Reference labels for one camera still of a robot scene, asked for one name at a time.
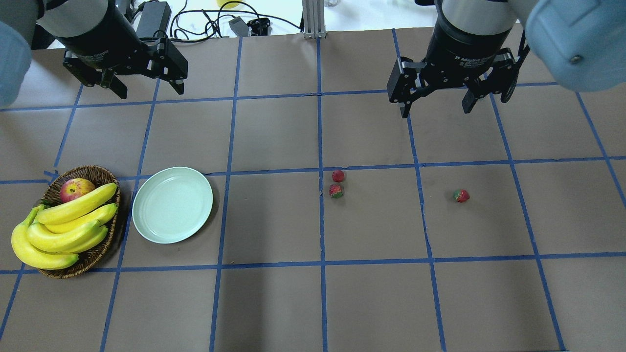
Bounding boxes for light green plate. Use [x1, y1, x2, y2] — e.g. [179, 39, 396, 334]
[132, 167, 213, 243]

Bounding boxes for black power adapter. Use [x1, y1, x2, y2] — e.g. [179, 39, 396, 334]
[135, 0, 171, 40]

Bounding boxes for strawberry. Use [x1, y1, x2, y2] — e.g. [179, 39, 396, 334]
[453, 189, 471, 203]
[328, 183, 344, 199]
[332, 169, 346, 183]

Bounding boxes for woven wicker basket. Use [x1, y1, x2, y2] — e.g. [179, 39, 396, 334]
[35, 165, 122, 279]

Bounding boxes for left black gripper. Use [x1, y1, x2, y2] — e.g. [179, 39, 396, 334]
[63, 10, 189, 99]

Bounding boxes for small grey adapter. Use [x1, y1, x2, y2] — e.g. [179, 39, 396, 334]
[228, 17, 252, 37]

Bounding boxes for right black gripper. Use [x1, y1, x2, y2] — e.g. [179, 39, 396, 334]
[387, 20, 519, 119]

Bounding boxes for yellow banana bunch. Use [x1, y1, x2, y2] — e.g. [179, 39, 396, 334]
[11, 183, 119, 270]

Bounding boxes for aluminium frame post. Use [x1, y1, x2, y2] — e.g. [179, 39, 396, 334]
[302, 0, 327, 39]

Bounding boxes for black cables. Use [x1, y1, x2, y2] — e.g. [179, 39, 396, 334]
[169, 0, 303, 44]

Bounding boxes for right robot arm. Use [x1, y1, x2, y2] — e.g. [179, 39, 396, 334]
[387, 0, 626, 118]

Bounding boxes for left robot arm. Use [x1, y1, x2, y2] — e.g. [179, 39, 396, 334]
[0, 0, 188, 107]

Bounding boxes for red apple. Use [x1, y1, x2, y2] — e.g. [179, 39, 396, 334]
[60, 178, 96, 203]

